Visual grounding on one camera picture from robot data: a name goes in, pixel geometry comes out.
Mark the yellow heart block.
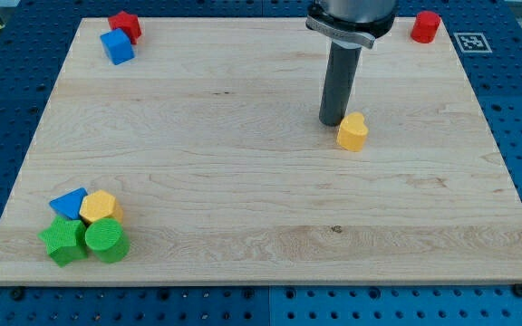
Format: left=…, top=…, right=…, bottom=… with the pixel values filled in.
left=336, top=112, right=369, bottom=152

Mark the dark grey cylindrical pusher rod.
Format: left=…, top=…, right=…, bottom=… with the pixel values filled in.
left=319, top=42, right=361, bottom=127

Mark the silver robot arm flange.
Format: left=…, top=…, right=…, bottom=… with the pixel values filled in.
left=305, top=0, right=399, bottom=50

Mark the light wooden board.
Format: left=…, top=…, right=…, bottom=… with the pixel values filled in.
left=0, top=17, right=522, bottom=287

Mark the yellow hexagon block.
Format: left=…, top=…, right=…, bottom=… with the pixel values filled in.
left=79, top=190, right=123, bottom=225

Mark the green cylinder block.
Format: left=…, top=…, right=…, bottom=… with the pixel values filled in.
left=84, top=218, right=130, bottom=264

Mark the blue cube block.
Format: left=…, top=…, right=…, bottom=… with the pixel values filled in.
left=100, top=28, right=135, bottom=65

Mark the red star block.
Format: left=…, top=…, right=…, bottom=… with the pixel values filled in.
left=108, top=11, right=142, bottom=45

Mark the blue triangle block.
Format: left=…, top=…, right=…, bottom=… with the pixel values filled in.
left=49, top=187, right=88, bottom=220

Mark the green star block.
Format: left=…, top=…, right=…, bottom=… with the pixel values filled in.
left=38, top=216, right=88, bottom=267

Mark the red cylinder block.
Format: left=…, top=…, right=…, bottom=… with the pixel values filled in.
left=411, top=11, right=441, bottom=43

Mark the white fiducial marker tag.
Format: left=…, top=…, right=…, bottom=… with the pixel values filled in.
left=454, top=32, right=492, bottom=53

